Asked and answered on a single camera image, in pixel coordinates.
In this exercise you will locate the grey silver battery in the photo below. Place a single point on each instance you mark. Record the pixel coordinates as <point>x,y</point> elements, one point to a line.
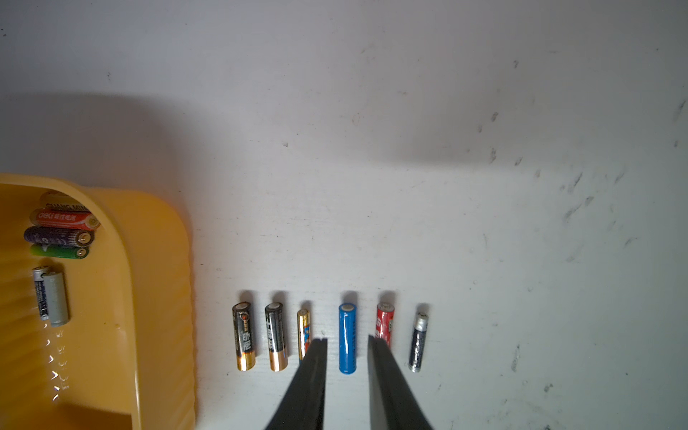
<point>58,311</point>

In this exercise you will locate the dark blue silver slim battery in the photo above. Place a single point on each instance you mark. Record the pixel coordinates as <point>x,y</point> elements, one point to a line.
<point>418,342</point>

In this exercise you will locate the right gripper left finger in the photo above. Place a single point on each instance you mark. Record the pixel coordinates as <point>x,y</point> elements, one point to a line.
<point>302,406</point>

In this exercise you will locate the black gold slim battery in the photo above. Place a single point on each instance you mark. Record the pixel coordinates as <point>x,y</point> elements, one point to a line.
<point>276,336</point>

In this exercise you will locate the green battery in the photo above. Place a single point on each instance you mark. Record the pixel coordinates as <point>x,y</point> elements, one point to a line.
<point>56,251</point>

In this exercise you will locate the white blue striped battery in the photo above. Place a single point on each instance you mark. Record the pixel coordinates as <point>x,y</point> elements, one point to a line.
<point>37,276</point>

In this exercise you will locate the gold blue slim battery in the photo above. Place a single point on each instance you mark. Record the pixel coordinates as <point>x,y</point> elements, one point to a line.
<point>303,332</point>

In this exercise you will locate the black copper battery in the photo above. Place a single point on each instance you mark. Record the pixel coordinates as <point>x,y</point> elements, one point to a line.
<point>244,339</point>

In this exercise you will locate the blue cylindrical battery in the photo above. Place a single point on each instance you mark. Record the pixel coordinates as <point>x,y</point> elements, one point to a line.
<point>347,338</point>

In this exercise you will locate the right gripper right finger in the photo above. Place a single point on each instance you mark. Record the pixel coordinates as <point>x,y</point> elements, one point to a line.
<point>392,403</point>

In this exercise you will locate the blue purple battery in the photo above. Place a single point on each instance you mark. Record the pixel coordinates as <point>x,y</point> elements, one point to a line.
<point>60,237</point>

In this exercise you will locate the yellow plastic storage box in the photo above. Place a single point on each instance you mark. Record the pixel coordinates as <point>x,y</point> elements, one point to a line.
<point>125,359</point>

